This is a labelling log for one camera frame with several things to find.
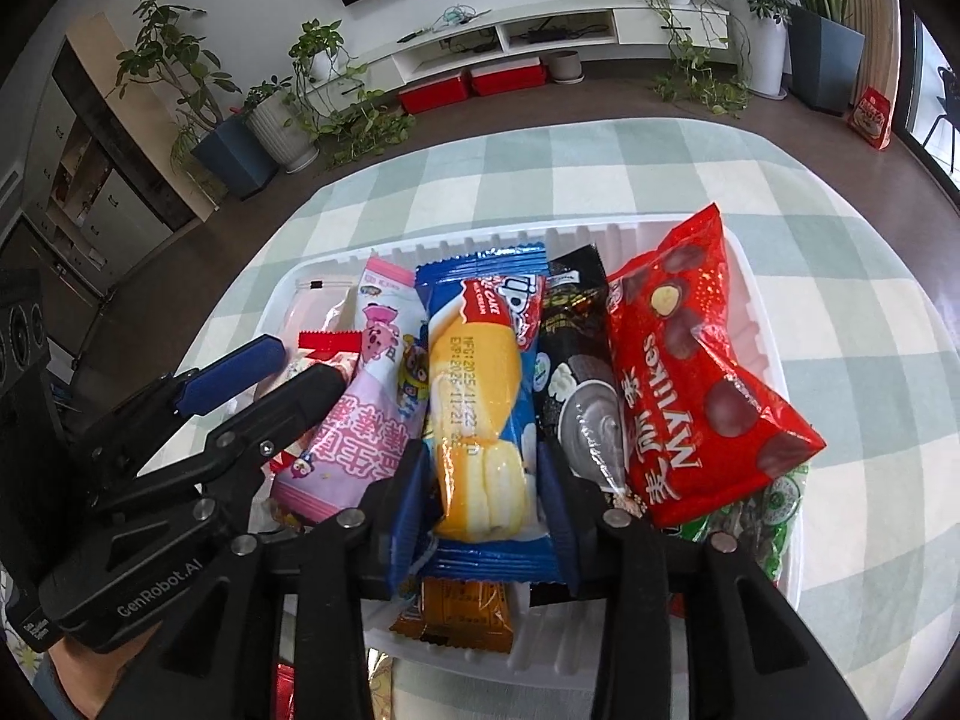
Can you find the plant in dark grey planter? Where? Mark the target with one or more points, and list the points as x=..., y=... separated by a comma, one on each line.
x=829, y=60

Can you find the red white candy packet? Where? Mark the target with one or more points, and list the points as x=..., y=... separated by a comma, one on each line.
x=326, y=345

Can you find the trailing potted plant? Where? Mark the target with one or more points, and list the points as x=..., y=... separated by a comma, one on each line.
x=330, y=90

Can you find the plant in blue pot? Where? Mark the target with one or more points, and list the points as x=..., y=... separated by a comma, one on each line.
x=225, y=150

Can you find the red snack bag on floor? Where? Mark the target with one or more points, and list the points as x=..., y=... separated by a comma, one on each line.
x=871, y=116

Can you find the red storage box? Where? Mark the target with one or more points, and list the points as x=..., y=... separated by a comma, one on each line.
x=508, y=77
x=433, y=94

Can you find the white plastic tray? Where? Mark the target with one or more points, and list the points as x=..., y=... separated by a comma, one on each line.
x=555, y=645

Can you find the pink cartoon snack packet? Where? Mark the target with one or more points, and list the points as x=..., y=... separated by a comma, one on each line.
x=360, y=420

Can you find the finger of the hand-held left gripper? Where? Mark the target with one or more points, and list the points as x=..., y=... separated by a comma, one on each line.
x=232, y=375
x=285, y=409

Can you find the black cookie packet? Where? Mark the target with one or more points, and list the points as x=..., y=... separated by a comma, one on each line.
x=577, y=360

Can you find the blue panda snack packet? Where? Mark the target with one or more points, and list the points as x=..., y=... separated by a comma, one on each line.
x=414, y=382

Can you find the plant in white ribbed pot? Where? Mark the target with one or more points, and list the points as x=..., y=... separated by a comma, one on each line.
x=281, y=131

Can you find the empty grey plant pot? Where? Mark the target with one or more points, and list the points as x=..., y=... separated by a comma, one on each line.
x=566, y=67

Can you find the white TV cabinet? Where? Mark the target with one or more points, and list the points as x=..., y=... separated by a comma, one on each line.
x=450, y=45

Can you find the plant in tall white pot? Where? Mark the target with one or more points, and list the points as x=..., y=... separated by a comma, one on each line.
x=761, y=45

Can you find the blue cake packet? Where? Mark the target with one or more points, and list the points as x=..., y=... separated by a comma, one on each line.
x=480, y=390

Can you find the red chocolate ball bag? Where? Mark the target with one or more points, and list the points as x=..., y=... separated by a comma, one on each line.
x=697, y=375

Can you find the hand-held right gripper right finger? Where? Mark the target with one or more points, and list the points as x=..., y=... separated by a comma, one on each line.
x=562, y=532

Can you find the green checked tablecloth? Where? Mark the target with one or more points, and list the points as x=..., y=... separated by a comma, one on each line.
x=862, y=315

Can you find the black balcony chair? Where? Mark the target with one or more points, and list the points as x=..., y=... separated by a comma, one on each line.
x=941, y=112

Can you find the orange snack packet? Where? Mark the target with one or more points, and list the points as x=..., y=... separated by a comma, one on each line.
x=457, y=615

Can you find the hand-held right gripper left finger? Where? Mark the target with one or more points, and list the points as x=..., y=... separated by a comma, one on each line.
x=409, y=517

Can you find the person's left forearm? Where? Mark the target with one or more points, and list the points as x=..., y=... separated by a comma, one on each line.
x=71, y=679

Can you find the wooden cabinet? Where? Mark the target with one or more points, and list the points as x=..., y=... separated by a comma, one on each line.
x=112, y=165

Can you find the green candy packet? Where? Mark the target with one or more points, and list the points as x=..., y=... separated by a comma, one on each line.
x=739, y=547
x=784, y=499

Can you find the red foil snack packet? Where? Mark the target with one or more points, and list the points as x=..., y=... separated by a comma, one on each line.
x=285, y=690

